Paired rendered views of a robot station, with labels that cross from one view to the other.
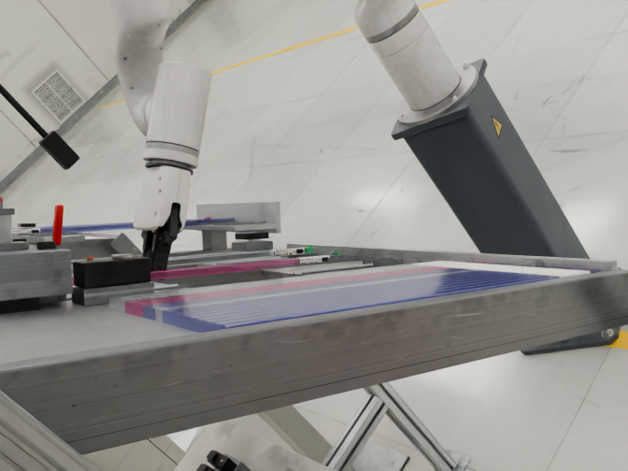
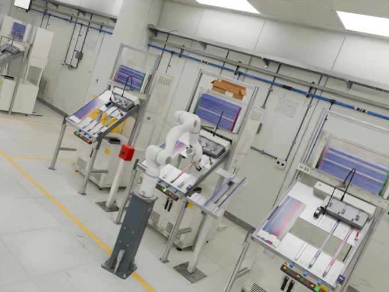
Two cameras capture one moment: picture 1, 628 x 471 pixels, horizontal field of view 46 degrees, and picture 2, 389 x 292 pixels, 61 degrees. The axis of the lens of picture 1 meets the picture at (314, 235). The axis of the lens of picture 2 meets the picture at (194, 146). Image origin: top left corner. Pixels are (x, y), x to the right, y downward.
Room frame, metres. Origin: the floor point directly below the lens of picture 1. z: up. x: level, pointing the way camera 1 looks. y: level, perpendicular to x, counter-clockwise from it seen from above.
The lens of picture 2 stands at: (3.85, -1.44, 1.68)
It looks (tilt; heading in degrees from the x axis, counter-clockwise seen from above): 9 degrees down; 151
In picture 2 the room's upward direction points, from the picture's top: 20 degrees clockwise
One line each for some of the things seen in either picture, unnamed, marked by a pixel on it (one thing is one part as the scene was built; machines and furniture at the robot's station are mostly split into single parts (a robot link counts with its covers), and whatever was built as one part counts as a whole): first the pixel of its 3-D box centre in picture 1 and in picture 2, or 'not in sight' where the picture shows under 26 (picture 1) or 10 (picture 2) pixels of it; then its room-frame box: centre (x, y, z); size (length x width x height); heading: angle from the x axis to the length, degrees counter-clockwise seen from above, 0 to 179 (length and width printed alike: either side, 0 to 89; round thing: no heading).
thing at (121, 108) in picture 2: not in sight; (107, 136); (-0.54, -0.34, 0.66); 1.01 x 0.73 x 1.31; 117
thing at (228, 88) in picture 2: not in sight; (234, 88); (0.53, 0.61, 1.82); 0.68 x 0.30 x 0.20; 27
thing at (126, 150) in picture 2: not in sight; (118, 176); (0.23, -0.27, 0.39); 0.24 x 0.24 x 0.78; 27
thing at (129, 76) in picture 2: not in sight; (125, 117); (-0.65, -0.17, 0.95); 1.35 x 0.82 x 1.90; 117
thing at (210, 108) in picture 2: not in sight; (219, 112); (0.77, 0.39, 1.52); 0.51 x 0.13 x 0.27; 27
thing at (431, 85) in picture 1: (415, 61); (148, 185); (1.41, -0.39, 0.79); 0.19 x 0.19 x 0.18
